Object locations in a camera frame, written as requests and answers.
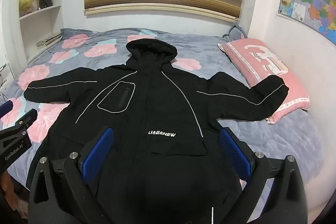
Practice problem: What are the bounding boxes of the pink printed pillow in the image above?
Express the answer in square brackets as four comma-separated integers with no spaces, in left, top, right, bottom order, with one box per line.
[218,38,311,125]

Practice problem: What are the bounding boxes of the grey pillow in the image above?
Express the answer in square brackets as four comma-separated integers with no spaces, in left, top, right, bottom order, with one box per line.
[223,25,248,43]

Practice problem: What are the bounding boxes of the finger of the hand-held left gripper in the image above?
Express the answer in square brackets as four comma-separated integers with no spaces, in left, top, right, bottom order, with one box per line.
[0,100,13,119]
[0,108,38,147]

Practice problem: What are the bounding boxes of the white printed box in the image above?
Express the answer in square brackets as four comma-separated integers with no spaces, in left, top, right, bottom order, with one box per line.
[0,62,16,103]

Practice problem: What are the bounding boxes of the stack of flat books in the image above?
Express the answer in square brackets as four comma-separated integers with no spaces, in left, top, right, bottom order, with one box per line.
[36,33,62,48]

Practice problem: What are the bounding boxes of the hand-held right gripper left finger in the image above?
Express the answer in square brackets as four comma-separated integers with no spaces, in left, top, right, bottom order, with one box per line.
[28,126,114,224]

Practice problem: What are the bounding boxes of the black hooded jacket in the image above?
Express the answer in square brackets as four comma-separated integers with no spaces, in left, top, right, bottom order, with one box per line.
[24,39,290,224]

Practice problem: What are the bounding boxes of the white bookshelf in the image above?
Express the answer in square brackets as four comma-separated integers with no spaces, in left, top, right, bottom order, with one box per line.
[18,0,67,65]

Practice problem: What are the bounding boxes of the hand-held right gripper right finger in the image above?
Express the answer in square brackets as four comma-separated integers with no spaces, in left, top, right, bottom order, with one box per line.
[219,127,309,224]

